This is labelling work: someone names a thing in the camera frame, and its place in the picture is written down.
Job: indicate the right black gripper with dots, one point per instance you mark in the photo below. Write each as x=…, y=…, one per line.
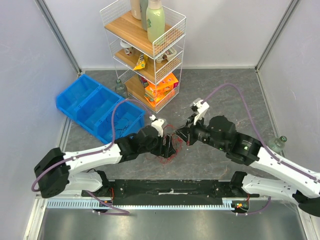
x=188, y=133

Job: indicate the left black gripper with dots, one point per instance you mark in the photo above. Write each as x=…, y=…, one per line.
x=166, y=152

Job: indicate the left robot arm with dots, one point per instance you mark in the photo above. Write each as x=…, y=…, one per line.
x=63, y=172

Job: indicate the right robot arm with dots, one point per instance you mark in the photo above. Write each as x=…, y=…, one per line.
x=292, y=182

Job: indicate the orange snack box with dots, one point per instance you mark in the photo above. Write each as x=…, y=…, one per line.
x=155, y=93

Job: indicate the left glass bottle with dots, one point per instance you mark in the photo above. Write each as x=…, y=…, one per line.
x=121, y=89

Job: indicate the glass bottle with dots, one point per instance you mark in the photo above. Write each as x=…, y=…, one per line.
x=277, y=144
x=121, y=89

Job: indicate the yellow snack bag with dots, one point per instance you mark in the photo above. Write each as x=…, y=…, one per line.
x=141, y=62

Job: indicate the blue plastic bin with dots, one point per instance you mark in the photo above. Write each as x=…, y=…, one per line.
x=91, y=104

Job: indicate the right glass bottle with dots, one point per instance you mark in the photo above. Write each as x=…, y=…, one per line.
x=277, y=144

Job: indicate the white cup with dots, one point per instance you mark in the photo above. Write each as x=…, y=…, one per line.
x=128, y=49

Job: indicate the green bottle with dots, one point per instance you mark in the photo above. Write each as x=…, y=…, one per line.
x=155, y=20

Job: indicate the beige bottle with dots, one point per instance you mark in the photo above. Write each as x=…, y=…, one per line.
x=135, y=9

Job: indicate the grey-green bottle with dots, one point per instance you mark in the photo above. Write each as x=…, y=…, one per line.
x=143, y=10

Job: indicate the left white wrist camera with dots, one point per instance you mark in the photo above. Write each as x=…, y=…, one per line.
x=159, y=124

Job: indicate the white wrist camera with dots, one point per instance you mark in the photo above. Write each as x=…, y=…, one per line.
x=159, y=124
x=199, y=107

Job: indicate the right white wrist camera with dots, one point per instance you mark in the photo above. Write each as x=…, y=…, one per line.
x=199, y=107

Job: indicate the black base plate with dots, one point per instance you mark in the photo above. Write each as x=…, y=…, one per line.
x=169, y=192

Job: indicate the white wire shelf rack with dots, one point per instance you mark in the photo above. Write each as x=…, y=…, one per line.
x=119, y=24

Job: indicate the slotted cable duct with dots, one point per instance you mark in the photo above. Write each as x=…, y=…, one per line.
x=95, y=205

